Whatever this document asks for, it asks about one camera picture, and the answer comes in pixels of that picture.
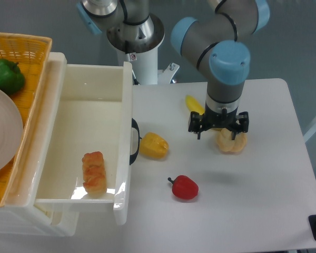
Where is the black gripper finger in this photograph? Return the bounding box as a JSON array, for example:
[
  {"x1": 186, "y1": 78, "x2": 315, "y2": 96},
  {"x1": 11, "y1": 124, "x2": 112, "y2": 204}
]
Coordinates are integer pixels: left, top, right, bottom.
[
  {"x1": 230, "y1": 111, "x2": 249, "y2": 140},
  {"x1": 188, "y1": 111, "x2": 207, "y2": 140}
]

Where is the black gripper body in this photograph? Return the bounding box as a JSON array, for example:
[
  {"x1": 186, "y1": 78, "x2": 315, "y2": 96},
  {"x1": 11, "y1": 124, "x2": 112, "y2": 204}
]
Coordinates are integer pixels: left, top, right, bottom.
[{"x1": 200, "y1": 106, "x2": 239, "y2": 131}]

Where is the white drawer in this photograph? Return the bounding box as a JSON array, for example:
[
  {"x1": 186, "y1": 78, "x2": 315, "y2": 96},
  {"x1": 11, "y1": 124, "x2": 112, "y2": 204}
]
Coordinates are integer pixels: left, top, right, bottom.
[{"x1": 35, "y1": 62, "x2": 135, "y2": 225}]

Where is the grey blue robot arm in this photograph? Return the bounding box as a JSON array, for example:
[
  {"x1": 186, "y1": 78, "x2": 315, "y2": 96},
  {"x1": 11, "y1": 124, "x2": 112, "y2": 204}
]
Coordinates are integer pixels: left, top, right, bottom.
[{"x1": 76, "y1": 1, "x2": 270, "y2": 139}]

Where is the white drawer cabinet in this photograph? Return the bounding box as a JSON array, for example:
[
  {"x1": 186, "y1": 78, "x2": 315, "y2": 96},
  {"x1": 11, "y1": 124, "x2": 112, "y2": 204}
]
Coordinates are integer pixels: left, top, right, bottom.
[{"x1": 0, "y1": 52, "x2": 79, "y2": 236}]

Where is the yellow banana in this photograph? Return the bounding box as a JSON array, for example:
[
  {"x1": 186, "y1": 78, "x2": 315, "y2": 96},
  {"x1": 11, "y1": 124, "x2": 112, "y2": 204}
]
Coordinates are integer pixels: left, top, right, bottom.
[{"x1": 185, "y1": 94, "x2": 223, "y2": 132}]

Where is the round bread roll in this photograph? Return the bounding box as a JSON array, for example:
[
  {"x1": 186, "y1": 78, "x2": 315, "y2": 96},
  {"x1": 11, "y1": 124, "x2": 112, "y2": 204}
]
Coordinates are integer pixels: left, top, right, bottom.
[{"x1": 216, "y1": 129, "x2": 248, "y2": 153}]

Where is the yellow bell pepper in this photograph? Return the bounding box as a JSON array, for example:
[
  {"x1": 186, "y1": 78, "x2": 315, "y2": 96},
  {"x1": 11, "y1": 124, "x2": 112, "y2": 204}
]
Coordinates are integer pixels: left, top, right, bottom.
[{"x1": 139, "y1": 132, "x2": 169, "y2": 159}]

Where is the red bell pepper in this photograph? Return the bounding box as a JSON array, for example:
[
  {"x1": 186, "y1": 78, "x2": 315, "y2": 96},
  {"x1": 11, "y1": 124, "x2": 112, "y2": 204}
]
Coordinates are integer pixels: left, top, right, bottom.
[{"x1": 167, "y1": 175, "x2": 199, "y2": 200}]

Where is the brown bread pastry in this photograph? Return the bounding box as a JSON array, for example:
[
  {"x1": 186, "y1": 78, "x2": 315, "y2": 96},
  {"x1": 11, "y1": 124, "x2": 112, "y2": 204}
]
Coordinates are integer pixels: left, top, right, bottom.
[{"x1": 82, "y1": 151, "x2": 107, "y2": 194}]

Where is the orange wicker basket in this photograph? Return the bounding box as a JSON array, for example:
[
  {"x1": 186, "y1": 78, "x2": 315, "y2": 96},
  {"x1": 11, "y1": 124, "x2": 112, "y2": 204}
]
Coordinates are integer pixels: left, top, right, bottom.
[{"x1": 0, "y1": 32, "x2": 52, "y2": 207}]

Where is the beige plate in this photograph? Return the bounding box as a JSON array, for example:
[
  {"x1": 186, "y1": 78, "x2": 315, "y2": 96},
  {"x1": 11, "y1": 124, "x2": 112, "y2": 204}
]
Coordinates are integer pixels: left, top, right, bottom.
[{"x1": 0, "y1": 90, "x2": 23, "y2": 169}]

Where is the green bell pepper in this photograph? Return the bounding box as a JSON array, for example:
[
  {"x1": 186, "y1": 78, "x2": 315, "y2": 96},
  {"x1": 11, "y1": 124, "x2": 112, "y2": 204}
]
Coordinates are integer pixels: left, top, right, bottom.
[{"x1": 0, "y1": 59, "x2": 25, "y2": 95}]

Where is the black top drawer handle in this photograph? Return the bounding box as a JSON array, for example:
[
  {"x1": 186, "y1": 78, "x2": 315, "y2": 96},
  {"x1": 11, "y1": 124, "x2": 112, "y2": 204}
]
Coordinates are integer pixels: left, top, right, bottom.
[{"x1": 130, "y1": 118, "x2": 141, "y2": 165}]

